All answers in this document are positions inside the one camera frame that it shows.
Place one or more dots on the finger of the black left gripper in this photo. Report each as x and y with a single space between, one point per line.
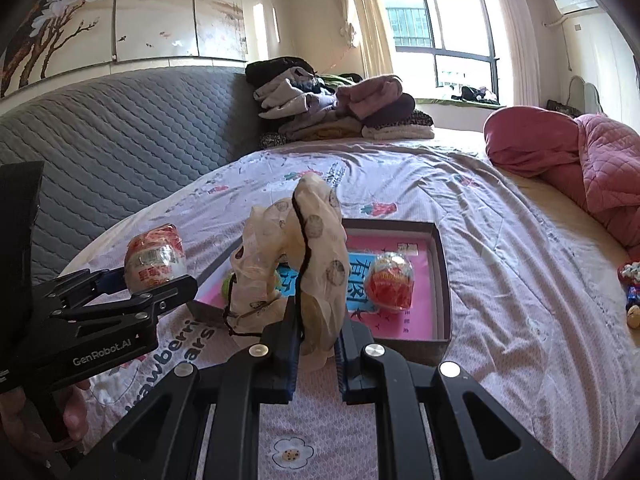
80 287
83 320

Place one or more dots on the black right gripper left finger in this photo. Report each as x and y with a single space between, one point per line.
202 423

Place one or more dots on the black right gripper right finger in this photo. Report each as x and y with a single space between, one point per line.
435 421

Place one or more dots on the white red egg toy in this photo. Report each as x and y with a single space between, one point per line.
153 258

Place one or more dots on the cream dotted hair scrunchie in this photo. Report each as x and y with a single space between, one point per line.
305 233

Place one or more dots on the red clear egg toy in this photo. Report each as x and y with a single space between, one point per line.
390 281

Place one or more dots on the left hand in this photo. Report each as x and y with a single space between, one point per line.
24 428

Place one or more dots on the pink printed bed quilt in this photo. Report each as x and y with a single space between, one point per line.
538 314

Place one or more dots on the grey quilted headboard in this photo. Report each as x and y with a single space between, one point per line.
116 144

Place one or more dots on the grey box tray pink bottom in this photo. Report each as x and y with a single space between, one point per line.
421 334

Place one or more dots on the small colourful doll toy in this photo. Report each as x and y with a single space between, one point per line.
629 277

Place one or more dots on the pile of folded clothes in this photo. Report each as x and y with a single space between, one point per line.
297 104

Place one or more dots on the pink quilted blanket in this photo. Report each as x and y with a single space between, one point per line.
592 159

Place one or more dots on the dark items on windowsill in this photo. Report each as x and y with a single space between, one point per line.
477 95

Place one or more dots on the white chair back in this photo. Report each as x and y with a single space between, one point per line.
584 97

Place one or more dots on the beige curtain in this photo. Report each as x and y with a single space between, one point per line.
374 33

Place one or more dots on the white air conditioner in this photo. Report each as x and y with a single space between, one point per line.
570 6

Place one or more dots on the blossom painted wall panel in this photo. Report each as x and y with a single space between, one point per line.
58 36

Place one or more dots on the window with dark frame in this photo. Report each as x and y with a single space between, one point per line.
439 46

